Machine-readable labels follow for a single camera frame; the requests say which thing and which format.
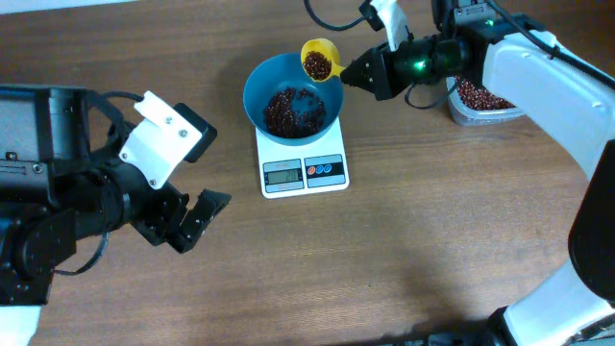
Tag yellow plastic measuring scoop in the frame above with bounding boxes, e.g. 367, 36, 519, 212
301, 38, 344, 83

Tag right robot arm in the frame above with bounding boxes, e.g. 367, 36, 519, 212
341, 1, 614, 345

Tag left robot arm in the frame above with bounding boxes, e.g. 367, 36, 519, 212
1, 85, 230, 345

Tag red beans in scoop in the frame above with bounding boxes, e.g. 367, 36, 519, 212
303, 51, 332, 81

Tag blue plastic bowl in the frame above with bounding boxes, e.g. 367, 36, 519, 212
243, 53, 344, 146

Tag white digital kitchen scale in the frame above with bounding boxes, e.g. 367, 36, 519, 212
256, 119, 350, 199

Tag red beans in bowl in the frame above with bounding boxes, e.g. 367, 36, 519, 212
262, 87, 327, 138

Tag clear plastic container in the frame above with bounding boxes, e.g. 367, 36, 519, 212
446, 77, 524, 126

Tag red adzuki beans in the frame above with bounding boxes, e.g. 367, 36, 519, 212
455, 77, 514, 111

